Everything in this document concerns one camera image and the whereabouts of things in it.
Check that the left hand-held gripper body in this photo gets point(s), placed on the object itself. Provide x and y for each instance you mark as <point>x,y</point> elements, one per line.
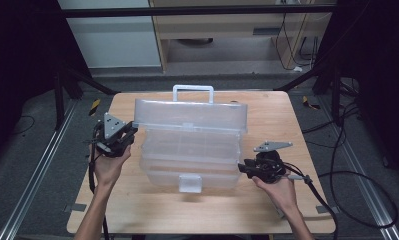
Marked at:
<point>112,126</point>

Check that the clear plastic storage box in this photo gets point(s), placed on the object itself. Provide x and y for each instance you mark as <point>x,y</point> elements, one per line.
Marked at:
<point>190,150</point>

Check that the aluminium floor rail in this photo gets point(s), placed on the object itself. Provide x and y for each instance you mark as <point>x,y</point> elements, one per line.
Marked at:
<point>37,173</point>
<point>363,180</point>

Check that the yellow and black tape strip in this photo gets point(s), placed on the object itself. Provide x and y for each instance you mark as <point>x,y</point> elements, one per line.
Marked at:
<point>94,107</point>
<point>309,104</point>

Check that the person's right hand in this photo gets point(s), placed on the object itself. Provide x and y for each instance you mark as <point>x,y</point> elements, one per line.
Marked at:
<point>282,195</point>

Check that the white cabinet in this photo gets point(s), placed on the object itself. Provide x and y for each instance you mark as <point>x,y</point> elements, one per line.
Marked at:
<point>113,40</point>

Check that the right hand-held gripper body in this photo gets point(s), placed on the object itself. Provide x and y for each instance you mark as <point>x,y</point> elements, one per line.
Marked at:
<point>270,166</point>

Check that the black horizontal metal bar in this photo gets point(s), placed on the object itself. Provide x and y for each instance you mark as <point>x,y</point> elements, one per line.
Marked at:
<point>193,10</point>

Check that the white power plug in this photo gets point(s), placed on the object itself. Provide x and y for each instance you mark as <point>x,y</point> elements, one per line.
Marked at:
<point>297,69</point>

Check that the grey tape piece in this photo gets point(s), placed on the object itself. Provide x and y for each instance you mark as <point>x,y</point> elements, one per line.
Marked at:
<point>75,207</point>
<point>327,209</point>

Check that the person's left hand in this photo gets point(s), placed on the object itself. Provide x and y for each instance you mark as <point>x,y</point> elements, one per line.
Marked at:
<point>108,170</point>

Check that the light wooden shelf unit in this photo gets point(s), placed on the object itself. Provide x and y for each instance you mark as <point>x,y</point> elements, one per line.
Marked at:
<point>227,25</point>

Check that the black metal stand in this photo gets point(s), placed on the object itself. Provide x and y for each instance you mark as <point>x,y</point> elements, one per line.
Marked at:
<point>59,100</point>
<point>335,96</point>

